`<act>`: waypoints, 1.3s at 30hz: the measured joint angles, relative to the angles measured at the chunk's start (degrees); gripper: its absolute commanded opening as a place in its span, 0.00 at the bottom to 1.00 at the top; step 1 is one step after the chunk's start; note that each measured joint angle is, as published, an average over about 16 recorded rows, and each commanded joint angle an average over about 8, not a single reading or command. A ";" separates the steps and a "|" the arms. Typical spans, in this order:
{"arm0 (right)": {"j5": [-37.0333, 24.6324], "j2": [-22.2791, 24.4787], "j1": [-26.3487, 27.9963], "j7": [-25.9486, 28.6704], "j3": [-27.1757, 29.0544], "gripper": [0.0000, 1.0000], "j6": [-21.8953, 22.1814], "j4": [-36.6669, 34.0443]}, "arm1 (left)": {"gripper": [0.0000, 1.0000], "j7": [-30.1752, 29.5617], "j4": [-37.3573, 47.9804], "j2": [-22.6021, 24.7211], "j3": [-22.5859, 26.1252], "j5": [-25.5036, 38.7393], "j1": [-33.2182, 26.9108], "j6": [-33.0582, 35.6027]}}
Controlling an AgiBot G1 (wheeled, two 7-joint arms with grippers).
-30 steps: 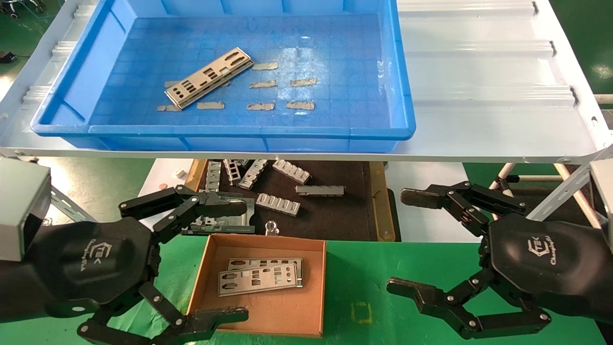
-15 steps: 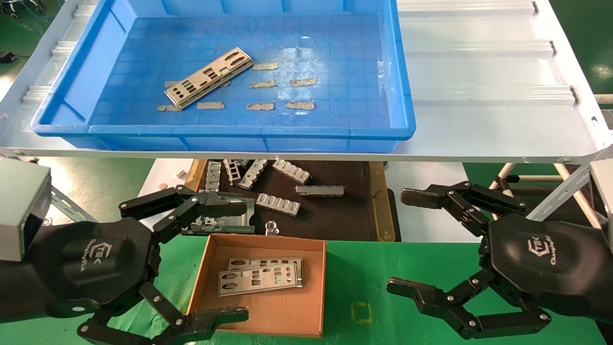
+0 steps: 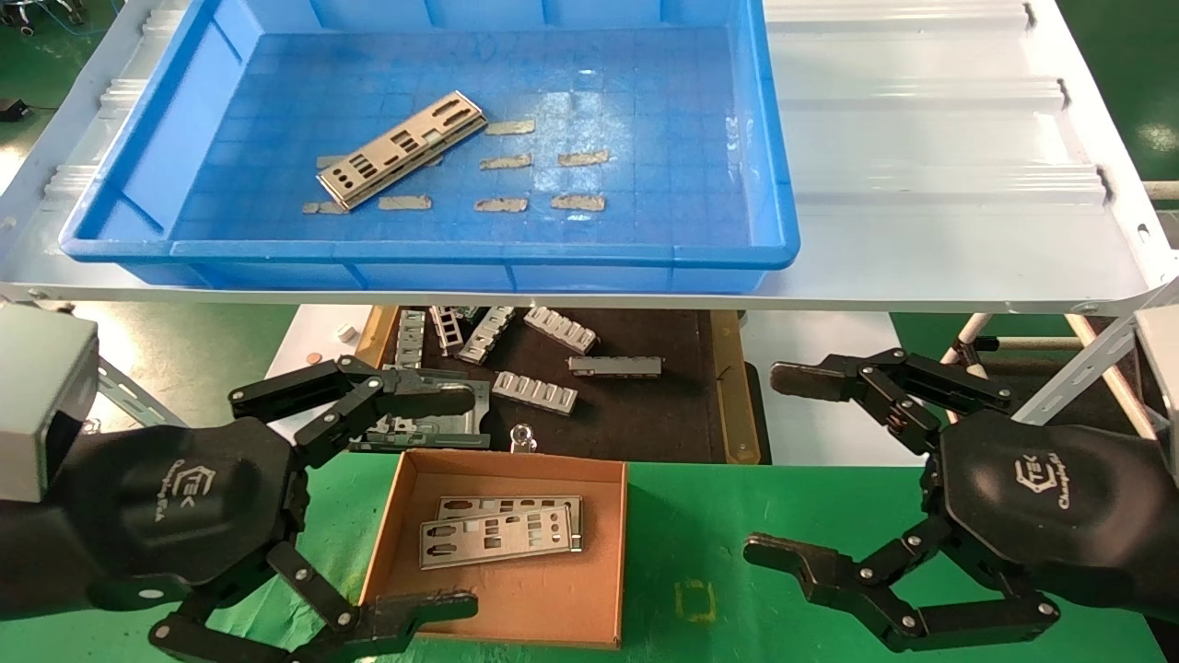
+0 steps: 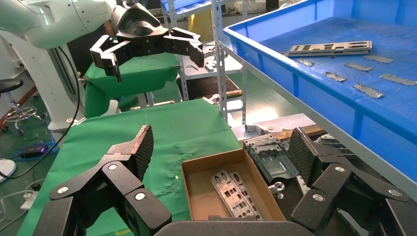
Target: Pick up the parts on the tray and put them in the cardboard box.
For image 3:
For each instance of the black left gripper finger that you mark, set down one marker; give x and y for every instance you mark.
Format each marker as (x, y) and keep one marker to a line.
(424, 396)
(414, 615)

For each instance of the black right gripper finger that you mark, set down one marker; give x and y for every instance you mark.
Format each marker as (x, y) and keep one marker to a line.
(811, 378)
(783, 552)

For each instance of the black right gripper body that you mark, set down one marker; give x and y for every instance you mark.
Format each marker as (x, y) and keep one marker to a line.
(1059, 506)

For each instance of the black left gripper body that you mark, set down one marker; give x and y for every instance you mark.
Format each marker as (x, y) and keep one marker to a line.
(166, 516)

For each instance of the silver metal shield plate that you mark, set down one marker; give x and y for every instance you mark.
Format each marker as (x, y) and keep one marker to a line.
(543, 502)
(516, 551)
(387, 175)

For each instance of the brown cardboard box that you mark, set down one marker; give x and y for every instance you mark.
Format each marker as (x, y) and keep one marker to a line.
(534, 608)

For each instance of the wood framed black tray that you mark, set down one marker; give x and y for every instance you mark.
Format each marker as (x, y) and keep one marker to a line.
(645, 414)

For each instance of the blue plastic tray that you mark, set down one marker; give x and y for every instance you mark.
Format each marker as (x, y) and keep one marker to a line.
(645, 110)

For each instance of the large grey metal plate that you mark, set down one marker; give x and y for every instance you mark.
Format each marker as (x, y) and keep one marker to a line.
(451, 433)

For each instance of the green table cloth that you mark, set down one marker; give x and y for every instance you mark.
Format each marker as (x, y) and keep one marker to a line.
(718, 516)

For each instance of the small white cube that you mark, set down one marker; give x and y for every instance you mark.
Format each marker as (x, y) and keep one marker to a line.
(346, 332)

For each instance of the grey finned metal part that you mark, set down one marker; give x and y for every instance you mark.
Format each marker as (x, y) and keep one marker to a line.
(560, 329)
(534, 391)

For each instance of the white angle shelf brace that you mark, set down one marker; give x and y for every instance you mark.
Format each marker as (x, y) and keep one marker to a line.
(1050, 391)

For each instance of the perforated steel shelf brace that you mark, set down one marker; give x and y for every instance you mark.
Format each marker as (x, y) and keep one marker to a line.
(129, 391)

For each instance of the tan perforated strut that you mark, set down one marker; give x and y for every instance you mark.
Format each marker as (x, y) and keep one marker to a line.
(1124, 391)

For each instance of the white pipe rack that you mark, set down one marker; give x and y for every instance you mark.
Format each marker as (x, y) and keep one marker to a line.
(967, 333)

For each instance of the plain grey metal bar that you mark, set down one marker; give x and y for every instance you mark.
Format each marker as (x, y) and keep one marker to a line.
(614, 366)

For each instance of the white metal shelf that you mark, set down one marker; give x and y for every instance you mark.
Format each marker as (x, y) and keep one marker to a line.
(921, 184)

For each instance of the white horizontal pipe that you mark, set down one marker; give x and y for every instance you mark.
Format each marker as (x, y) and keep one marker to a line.
(1162, 190)

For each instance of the black power adapter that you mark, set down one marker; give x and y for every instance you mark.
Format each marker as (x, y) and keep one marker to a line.
(13, 110)

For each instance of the black chair base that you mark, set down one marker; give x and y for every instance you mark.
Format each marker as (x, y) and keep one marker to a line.
(20, 26)

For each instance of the grey slotted metal bracket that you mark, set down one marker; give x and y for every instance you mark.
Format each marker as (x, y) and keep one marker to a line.
(410, 336)
(485, 333)
(447, 329)
(396, 426)

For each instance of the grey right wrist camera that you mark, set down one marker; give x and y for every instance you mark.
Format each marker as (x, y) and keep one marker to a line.
(1162, 368)

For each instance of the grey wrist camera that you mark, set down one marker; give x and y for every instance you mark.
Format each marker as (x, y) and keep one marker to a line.
(37, 396)
(1162, 368)

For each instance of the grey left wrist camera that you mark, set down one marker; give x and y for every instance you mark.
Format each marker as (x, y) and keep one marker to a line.
(37, 396)

